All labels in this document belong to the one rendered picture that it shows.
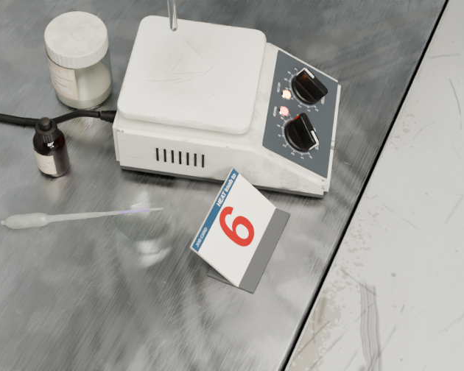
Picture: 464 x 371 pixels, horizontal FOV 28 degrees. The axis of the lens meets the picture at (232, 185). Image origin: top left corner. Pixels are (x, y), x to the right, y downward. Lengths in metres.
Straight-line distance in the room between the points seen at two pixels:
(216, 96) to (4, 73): 0.25
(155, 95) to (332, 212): 0.20
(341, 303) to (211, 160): 0.17
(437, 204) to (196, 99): 0.25
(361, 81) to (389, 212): 0.16
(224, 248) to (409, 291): 0.17
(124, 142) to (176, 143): 0.05
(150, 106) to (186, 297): 0.17
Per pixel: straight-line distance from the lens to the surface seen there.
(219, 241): 0.81
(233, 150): 0.82
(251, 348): 0.79
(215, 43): 0.86
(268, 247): 0.83
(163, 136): 0.82
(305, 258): 0.84
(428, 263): 0.85
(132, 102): 0.82
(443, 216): 0.88
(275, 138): 0.83
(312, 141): 0.83
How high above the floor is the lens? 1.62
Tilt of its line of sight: 56 degrees down
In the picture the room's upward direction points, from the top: 4 degrees clockwise
